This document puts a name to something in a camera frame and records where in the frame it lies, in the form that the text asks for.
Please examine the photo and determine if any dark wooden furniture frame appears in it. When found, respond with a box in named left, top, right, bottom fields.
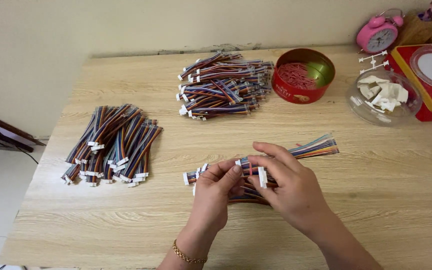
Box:
left=0, top=108, right=47, bottom=153

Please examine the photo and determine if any rainbow ribbon cable bundle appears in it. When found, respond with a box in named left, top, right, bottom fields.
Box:
left=235, top=134, right=340, bottom=178

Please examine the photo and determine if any round red tin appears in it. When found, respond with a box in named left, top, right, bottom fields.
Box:
left=271, top=48, right=336, bottom=105

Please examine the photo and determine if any gold chain bracelet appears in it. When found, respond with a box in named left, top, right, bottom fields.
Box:
left=172, top=239, right=208, bottom=265

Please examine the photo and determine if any small heap of ribbon cables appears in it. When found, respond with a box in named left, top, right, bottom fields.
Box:
left=183, top=163, right=279, bottom=205

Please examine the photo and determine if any black floor cable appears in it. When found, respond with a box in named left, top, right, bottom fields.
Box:
left=0, top=118, right=40, bottom=165

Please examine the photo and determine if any person's right hand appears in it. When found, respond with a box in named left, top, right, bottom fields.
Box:
left=246, top=142, right=333, bottom=234

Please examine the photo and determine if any brown woven pen holder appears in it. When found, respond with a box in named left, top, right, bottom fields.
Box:
left=395, top=1, right=432, bottom=47

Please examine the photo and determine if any clear plastic bowl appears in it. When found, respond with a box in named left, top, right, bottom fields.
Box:
left=346, top=70, right=423, bottom=127

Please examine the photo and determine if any large fanned pile of cables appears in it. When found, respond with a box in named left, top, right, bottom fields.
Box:
left=61, top=104, right=164, bottom=188

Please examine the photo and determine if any pink alarm clock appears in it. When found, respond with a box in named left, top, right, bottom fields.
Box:
left=356, top=9, right=404, bottom=54

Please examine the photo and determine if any person's left hand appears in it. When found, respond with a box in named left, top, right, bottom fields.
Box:
left=188, top=159, right=245, bottom=233

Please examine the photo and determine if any tall stacked pile of cables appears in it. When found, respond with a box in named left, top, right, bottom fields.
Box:
left=176, top=51, right=275, bottom=121

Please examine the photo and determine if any heap of white plastic pieces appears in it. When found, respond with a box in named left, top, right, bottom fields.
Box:
left=357, top=75, right=409, bottom=113

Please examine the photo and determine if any heap of red rubber bands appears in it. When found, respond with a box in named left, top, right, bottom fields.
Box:
left=277, top=62, right=318, bottom=91

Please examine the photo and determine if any white plastic connector sprue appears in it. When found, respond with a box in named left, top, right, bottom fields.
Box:
left=358, top=50, right=388, bottom=64
left=359, top=60, right=390, bottom=75

